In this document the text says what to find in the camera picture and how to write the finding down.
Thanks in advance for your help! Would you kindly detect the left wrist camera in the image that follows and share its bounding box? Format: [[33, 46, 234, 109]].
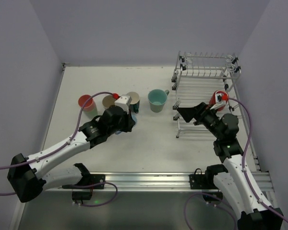
[[115, 95, 132, 113]]

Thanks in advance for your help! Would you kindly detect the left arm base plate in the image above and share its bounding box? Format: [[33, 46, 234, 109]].
[[62, 173, 106, 189]]

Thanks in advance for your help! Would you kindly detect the beige tall cup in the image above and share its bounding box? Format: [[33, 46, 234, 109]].
[[102, 95, 116, 109]]

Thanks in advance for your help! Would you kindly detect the light blue mug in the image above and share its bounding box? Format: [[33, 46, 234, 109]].
[[115, 113, 137, 135]]

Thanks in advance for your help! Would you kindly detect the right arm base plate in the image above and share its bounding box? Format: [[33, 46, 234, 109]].
[[189, 168, 218, 190]]

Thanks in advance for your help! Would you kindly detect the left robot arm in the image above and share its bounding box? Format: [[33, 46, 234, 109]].
[[7, 106, 136, 203]]

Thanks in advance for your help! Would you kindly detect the red mug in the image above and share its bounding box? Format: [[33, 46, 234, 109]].
[[208, 90, 230, 112]]

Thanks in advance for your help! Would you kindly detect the dark green mug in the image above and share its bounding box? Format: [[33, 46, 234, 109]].
[[127, 92, 140, 114]]

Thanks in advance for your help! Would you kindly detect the light green mug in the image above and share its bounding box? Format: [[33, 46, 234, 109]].
[[148, 89, 169, 113]]

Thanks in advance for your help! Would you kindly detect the aluminium mounting rail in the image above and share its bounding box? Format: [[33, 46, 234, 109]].
[[21, 171, 274, 193]]

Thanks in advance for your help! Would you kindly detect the pink cup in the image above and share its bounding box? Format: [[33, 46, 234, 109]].
[[78, 94, 96, 112]]

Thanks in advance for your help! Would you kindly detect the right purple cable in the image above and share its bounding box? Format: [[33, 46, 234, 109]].
[[184, 94, 288, 230]]

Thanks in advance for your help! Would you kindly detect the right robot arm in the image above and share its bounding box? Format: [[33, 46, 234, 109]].
[[177, 103, 283, 230]]

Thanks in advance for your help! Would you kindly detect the metal dish rack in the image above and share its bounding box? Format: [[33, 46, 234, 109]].
[[171, 52, 241, 138]]

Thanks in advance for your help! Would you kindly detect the green cup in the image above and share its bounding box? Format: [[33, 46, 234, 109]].
[[84, 104, 98, 119]]

